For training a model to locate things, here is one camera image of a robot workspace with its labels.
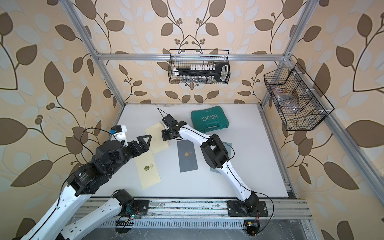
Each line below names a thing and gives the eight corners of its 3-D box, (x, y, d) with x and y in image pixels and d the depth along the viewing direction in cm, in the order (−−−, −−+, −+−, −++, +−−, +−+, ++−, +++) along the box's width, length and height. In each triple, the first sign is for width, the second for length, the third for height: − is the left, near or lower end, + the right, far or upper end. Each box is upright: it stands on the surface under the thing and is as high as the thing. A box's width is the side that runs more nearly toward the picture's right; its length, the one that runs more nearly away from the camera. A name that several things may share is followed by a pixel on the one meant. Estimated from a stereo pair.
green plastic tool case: (195, 135, 104) (195, 130, 100) (189, 115, 116) (189, 111, 112) (228, 128, 108) (229, 124, 104) (219, 109, 120) (220, 105, 116)
